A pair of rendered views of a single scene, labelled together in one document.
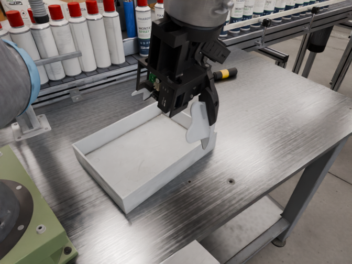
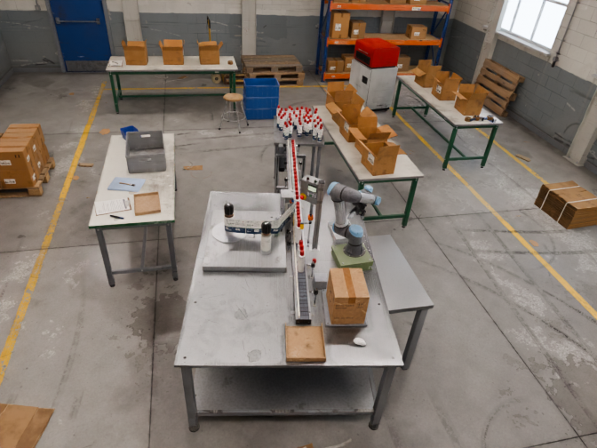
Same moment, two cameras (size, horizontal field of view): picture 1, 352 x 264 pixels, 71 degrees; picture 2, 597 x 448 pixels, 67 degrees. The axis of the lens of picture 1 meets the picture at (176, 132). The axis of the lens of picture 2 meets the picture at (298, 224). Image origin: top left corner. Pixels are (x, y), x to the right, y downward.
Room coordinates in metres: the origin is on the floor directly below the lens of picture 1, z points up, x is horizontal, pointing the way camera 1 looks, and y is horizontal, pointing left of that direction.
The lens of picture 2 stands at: (-0.82, 3.17, 3.29)
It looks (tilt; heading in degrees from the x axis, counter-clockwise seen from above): 36 degrees down; 299
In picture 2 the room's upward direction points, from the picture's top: 4 degrees clockwise
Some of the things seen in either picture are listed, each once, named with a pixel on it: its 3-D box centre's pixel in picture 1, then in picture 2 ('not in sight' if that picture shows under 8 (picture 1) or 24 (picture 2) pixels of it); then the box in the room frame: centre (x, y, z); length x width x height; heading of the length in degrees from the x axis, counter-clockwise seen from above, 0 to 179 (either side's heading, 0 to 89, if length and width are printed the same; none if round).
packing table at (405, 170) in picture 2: not in sight; (356, 162); (1.23, -2.08, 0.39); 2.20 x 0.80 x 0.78; 134
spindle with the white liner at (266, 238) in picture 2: not in sight; (266, 236); (0.81, 0.74, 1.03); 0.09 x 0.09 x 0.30
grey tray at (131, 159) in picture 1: (147, 145); (342, 231); (0.43, 0.07, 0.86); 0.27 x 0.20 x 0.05; 134
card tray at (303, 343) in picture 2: not in sight; (305, 341); (0.06, 1.34, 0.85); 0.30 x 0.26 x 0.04; 124
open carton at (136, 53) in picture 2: not in sight; (135, 52); (5.68, -2.32, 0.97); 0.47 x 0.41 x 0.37; 130
